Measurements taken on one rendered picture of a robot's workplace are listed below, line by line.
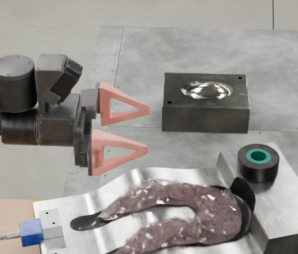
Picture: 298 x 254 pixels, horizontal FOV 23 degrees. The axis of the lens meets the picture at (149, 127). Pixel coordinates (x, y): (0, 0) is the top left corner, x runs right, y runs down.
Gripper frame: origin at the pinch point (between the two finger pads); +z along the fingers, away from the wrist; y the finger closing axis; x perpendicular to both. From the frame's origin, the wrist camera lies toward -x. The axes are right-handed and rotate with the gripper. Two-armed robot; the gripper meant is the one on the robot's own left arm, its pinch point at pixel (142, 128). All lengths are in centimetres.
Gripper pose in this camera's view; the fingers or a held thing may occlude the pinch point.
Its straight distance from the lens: 103.7
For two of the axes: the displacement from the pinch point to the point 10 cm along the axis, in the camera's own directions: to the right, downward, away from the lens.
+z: 10.0, 0.3, -0.2
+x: -0.1, 8.1, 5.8
